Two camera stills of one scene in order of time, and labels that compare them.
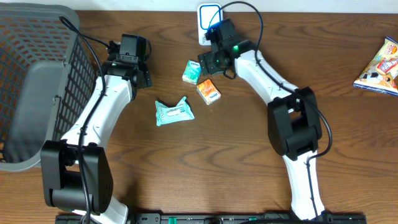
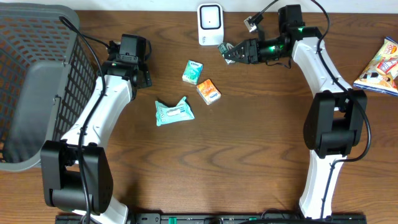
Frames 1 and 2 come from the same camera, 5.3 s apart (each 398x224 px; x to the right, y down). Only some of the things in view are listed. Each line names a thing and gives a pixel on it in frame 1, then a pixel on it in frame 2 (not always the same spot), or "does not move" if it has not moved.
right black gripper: x=206 y=62 → x=247 y=46
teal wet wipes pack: x=181 y=112 does not move
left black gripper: x=145 y=78 does not move
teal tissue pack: x=191 y=73 does not move
